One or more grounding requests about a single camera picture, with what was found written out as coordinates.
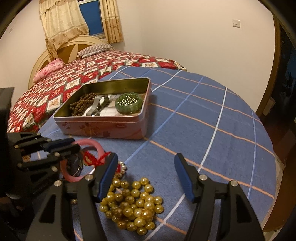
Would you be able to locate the beige curtain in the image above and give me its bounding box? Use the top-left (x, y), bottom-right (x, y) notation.
top-left (99, 0), bottom-right (123, 44)
top-left (39, 0), bottom-right (89, 61)

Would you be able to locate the red patchwork bedspread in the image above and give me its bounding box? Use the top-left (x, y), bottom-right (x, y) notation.
top-left (8, 51), bottom-right (185, 133)

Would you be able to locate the gold pearl bead necklace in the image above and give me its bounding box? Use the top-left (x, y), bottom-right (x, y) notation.
top-left (99, 177), bottom-right (165, 236)

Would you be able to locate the small silver bead strand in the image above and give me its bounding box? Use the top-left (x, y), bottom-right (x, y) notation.
top-left (116, 94), bottom-right (138, 106)

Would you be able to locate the red tassel knot charm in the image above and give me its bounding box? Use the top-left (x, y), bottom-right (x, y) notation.
top-left (82, 151), bottom-right (111, 167)

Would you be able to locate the pink metal tin box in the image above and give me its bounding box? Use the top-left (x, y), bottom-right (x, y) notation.
top-left (54, 78), bottom-right (152, 140)

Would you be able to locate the cream wooden headboard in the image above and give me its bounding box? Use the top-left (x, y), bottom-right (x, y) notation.
top-left (28, 35), bottom-right (107, 89)

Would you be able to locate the beige right curtain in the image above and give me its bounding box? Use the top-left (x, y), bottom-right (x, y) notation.
top-left (99, 0), bottom-right (123, 44)

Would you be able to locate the silver watch band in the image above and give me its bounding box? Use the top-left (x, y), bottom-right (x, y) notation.
top-left (83, 95), bottom-right (109, 117)

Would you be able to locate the blue window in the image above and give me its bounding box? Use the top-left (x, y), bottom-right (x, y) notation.
top-left (78, 0), bottom-right (104, 36)

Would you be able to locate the brown wooden door frame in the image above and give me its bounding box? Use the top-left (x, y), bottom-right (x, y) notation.
top-left (256, 14), bottom-right (281, 118)

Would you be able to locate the beige left curtain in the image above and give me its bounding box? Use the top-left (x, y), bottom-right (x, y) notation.
top-left (39, 0), bottom-right (89, 61)

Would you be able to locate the green jade bangle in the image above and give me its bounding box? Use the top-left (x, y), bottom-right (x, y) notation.
top-left (115, 92), bottom-right (143, 114)

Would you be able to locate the brown wooden bead necklace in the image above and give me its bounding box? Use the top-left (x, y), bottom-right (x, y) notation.
top-left (69, 92), bottom-right (99, 117)

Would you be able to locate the striped pillow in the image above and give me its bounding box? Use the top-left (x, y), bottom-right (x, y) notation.
top-left (77, 43), bottom-right (114, 58)

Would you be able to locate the white wall switch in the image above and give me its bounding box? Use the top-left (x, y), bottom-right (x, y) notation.
top-left (232, 19), bottom-right (241, 28)

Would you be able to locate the pink jade bangle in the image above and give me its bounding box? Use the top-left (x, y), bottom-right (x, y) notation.
top-left (60, 138), bottom-right (105, 183)

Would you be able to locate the pink pillow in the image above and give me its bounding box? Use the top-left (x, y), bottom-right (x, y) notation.
top-left (33, 58), bottom-right (64, 84)

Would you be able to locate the blue plaid tablecloth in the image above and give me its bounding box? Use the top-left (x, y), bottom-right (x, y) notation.
top-left (30, 66), bottom-right (277, 241)

